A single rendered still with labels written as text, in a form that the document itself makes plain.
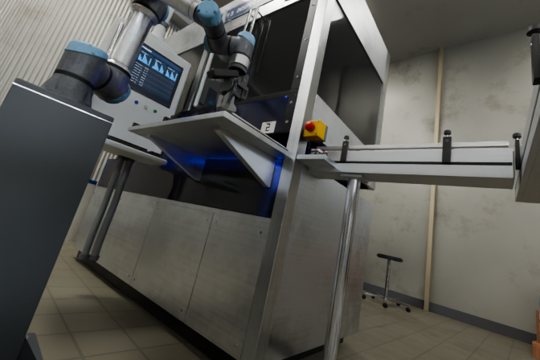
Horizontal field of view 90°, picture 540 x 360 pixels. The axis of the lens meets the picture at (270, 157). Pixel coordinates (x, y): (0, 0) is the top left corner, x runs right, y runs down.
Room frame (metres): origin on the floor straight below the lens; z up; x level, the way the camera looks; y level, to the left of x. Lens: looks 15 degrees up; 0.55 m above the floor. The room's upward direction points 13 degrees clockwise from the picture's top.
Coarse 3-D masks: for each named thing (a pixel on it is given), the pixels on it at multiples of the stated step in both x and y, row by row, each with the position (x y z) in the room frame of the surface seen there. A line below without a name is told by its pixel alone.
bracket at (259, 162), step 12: (216, 132) 0.91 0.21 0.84; (228, 132) 0.92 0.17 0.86; (228, 144) 0.95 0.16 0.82; (240, 144) 0.98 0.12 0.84; (240, 156) 1.00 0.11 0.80; (252, 156) 1.03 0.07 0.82; (264, 156) 1.09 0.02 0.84; (252, 168) 1.05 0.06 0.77; (264, 168) 1.10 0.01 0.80; (264, 180) 1.11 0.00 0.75
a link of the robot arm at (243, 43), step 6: (234, 36) 0.90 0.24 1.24; (240, 36) 0.89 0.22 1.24; (246, 36) 0.89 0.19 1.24; (252, 36) 0.90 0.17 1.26; (234, 42) 0.89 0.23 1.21; (240, 42) 0.89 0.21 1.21; (246, 42) 0.89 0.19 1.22; (252, 42) 0.90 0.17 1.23; (234, 48) 0.90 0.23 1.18; (240, 48) 0.88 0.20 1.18; (246, 48) 0.89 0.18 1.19; (252, 48) 0.91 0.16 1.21; (246, 54) 0.89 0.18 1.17
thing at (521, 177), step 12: (528, 120) 0.53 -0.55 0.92; (528, 132) 0.54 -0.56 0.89; (516, 144) 0.73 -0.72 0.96; (528, 144) 0.55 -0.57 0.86; (516, 156) 0.73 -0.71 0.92; (528, 156) 0.56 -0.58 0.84; (516, 168) 0.73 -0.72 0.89; (528, 168) 0.62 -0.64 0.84; (516, 180) 0.86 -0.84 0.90; (528, 180) 0.70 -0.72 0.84; (516, 192) 0.87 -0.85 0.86; (528, 192) 0.79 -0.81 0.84
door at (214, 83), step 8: (248, 24) 1.47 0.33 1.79; (256, 24) 1.42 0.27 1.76; (232, 32) 1.57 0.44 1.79; (208, 56) 1.71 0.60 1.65; (216, 56) 1.64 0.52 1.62; (224, 56) 1.58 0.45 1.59; (216, 64) 1.62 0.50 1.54; (224, 64) 1.56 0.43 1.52; (200, 80) 1.71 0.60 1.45; (208, 80) 1.64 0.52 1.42; (216, 80) 1.58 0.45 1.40; (208, 88) 1.62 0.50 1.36; (216, 88) 1.56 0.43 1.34; (200, 96) 1.67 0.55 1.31; (208, 96) 1.60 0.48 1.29; (192, 104) 1.71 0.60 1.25; (208, 104) 1.59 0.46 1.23
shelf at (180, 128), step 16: (224, 112) 0.79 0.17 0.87; (144, 128) 1.14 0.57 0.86; (160, 128) 1.08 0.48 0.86; (176, 128) 1.03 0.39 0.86; (192, 128) 0.98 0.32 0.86; (208, 128) 0.94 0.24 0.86; (224, 128) 0.90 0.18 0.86; (240, 128) 0.86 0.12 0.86; (176, 144) 1.30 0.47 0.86; (192, 144) 1.23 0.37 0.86; (208, 144) 1.16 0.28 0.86; (224, 144) 1.10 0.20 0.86; (256, 144) 1.00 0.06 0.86; (272, 144) 0.98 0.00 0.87
